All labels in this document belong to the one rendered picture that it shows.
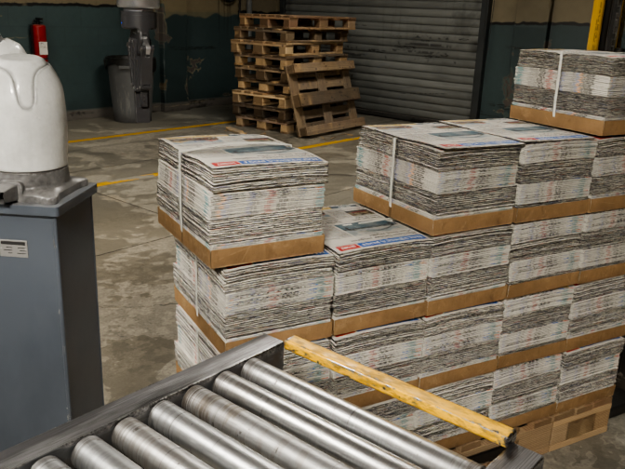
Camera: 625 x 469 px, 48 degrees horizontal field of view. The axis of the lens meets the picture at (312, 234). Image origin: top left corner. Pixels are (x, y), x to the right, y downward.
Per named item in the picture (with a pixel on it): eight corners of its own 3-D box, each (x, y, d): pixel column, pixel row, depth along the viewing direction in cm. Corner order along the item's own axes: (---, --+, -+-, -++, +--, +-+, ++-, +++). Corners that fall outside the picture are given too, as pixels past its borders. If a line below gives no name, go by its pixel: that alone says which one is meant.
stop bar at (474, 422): (295, 343, 128) (296, 333, 128) (517, 439, 102) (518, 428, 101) (283, 349, 126) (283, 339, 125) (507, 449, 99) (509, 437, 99)
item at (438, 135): (361, 127, 204) (361, 124, 203) (437, 124, 218) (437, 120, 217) (443, 152, 174) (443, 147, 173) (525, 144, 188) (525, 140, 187)
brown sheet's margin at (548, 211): (432, 191, 226) (432, 178, 225) (498, 184, 240) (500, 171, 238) (515, 223, 195) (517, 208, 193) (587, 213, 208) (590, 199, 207)
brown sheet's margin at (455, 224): (352, 200, 212) (352, 186, 210) (427, 192, 226) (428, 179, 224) (432, 236, 181) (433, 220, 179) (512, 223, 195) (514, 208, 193)
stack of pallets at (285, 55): (295, 114, 948) (298, 14, 908) (352, 124, 896) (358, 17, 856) (227, 125, 846) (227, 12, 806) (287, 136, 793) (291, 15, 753)
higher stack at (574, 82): (471, 397, 266) (514, 46, 226) (529, 381, 280) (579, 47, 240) (548, 453, 234) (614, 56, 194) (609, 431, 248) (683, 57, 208)
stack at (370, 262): (176, 483, 212) (169, 221, 186) (472, 397, 266) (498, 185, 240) (224, 571, 179) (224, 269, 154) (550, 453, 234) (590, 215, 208)
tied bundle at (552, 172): (430, 194, 226) (436, 122, 219) (498, 186, 240) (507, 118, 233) (513, 226, 195) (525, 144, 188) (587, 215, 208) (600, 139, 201)
